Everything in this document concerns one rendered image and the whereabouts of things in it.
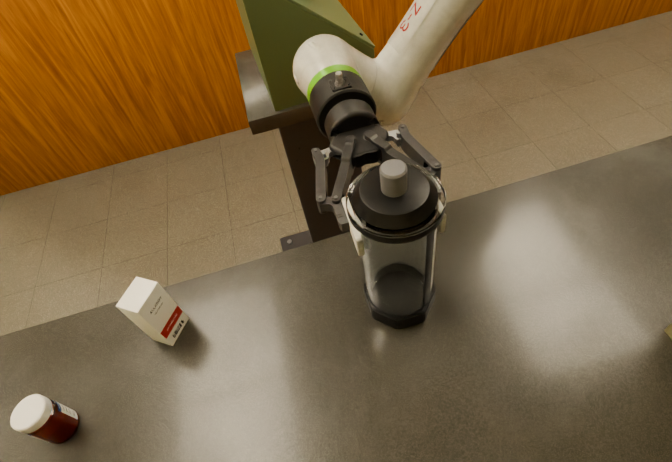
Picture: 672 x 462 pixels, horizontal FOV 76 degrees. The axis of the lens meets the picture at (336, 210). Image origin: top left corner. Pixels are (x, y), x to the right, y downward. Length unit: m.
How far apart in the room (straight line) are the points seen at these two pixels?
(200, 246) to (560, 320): 1.67
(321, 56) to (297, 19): 0.23
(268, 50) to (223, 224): 1.30
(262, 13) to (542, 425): 0.79
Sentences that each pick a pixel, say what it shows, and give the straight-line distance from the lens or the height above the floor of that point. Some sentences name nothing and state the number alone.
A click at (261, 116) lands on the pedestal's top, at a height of 0.94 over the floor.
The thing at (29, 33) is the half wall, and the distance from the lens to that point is 2.40.
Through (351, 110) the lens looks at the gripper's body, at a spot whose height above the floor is 1.16.
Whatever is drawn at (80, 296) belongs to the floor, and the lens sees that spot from 2.22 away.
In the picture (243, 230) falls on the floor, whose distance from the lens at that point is 2.04.
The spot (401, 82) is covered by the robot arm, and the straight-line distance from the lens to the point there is 0.77.
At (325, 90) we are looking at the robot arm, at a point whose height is 1.16.
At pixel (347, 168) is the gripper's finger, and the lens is 0.55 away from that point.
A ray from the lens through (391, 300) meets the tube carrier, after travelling 0.57.
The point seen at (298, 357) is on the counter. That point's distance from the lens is 0.63.
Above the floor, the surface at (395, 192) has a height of 1.19.
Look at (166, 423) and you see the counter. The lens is 0.67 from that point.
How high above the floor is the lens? 1.52
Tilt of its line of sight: 49 degrees down
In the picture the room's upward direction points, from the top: 12 degrees counter-clockwise
